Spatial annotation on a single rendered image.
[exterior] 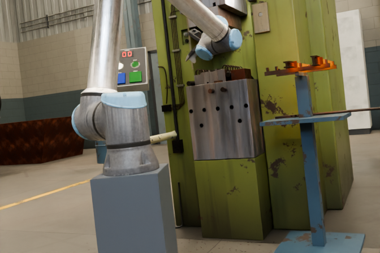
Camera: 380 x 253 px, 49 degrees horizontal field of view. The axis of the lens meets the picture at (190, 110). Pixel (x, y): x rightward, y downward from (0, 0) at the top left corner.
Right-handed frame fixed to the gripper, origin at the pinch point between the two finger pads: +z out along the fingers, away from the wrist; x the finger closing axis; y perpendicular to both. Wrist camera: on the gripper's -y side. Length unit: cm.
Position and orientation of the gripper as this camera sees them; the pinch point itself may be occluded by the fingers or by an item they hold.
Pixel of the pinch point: (195, 54)
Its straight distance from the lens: 231.2
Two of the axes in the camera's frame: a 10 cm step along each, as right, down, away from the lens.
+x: 7.7, -4.8, 4.2
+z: -2.7, 3.4, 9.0
